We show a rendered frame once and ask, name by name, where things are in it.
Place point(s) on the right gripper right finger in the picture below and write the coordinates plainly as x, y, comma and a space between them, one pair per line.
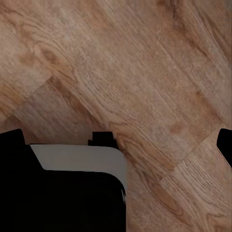
224, 143

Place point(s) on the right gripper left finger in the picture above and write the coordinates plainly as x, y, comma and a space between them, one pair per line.
12, 144

